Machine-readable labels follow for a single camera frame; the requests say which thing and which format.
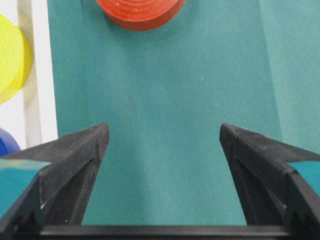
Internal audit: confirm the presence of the white plastic tray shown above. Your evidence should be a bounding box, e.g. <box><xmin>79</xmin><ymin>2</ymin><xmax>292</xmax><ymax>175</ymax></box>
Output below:
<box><xmin>0</xmin><ymin>0</ymin><xmax>58</xmax><ymax>150</ymax></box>

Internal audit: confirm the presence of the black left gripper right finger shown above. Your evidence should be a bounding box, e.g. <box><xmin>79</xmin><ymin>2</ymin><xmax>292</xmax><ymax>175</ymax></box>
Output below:
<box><xmin>219</xmin><ymin>123</ymin><xmax>320</xmax><ymax>240</ymax></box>

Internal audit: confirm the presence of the red tape roll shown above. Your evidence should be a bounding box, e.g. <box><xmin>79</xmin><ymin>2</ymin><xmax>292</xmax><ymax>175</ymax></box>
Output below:
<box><xmin>97</xmin><ymin>0</ymin><xmax>185</xmax><ymax>31</ymax></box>

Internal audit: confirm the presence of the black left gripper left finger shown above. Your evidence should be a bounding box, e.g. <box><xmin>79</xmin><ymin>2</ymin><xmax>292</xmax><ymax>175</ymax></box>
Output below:
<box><xmin>0</xmin><ymin>122</ymin><xmax>110</xmax><ymax>240</ymax></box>

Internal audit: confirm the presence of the blue tape roll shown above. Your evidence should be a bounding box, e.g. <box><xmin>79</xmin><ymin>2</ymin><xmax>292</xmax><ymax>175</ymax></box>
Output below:
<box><xmin>0</xmin><ymin>128</ymin><xmax>21</xmax><ymax>157</ymax></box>

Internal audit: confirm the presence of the yellow tape roll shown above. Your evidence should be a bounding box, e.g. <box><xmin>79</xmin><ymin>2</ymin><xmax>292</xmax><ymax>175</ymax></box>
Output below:
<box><xmin>0</xmin><ymin>15</ymin><xmax>33</xmax><ymax>104</ymax></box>

